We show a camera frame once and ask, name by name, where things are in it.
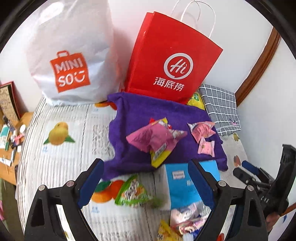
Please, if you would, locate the small pink pastry packet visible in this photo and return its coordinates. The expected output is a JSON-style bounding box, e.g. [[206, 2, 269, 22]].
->
[[198, 137, 215, 157]]

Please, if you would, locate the long pink white candy packet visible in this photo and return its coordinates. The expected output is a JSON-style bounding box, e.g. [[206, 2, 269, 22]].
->
[[170, 201, 211, 235]]

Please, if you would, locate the green snack packet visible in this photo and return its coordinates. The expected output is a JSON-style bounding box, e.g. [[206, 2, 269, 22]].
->
[[115, 174, 163, 208]]

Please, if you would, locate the pink snack packet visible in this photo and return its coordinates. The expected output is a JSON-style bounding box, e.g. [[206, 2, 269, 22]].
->
[[187, 121, 216, 143]]

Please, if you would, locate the yellow triangular snack packet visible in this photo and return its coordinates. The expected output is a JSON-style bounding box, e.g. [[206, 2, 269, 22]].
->
[[157, 220, 183, 241]]

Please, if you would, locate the large pink snack bag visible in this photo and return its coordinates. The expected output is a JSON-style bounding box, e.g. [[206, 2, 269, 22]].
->
[[126, 124, 188, 168]]

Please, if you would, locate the red snack packet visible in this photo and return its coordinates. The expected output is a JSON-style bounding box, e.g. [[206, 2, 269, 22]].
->
[[149, 118, 172, 129]]

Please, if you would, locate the right human hand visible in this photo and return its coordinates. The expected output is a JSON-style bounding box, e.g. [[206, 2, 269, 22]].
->
[[265, 212, 280, 232]]

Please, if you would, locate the blue tissue pack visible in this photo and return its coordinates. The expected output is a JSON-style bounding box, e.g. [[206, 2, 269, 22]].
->
[[162, 160, 221, 210]]

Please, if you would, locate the purple towel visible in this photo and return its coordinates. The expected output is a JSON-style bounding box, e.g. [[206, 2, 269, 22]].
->
[[102, 92, 228, 180]]

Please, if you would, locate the fruit print table cover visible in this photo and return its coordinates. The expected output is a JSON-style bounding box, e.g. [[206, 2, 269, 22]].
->
[[16, 93, 247, 240]]

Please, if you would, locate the yellow chips bag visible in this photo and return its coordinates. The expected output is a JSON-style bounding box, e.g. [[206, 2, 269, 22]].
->
[[187, 91, 205, 110]]

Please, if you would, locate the white cosmetic tube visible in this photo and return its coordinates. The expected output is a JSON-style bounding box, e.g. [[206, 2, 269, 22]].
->
[[1, 157, 13, 167]]

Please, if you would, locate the small white jar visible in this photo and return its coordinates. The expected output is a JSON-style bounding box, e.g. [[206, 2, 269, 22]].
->
[[20, 124, 27, 134]]

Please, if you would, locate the wooden nightstand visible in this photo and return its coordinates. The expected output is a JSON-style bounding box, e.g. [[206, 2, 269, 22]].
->
[[0, 112, 33, 186]]

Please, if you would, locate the teal cosmetic box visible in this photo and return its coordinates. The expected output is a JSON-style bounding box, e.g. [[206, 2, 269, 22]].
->
[[0, 125, 10, 149]]

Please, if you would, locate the patterned book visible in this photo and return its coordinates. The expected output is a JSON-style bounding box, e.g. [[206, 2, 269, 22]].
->
[[1, 81, 21, 121]]

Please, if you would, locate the red Haidilao paper bag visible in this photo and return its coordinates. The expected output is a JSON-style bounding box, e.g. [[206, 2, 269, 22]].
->
[[125, 11, 223, 104]]

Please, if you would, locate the white Miniso plastic bag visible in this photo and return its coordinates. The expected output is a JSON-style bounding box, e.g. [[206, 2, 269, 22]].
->
[[27, 1, 122, 106]]

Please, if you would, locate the brown wooden door frame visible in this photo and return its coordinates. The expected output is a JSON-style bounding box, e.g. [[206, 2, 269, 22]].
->
[[235, 27, 281, 106]]

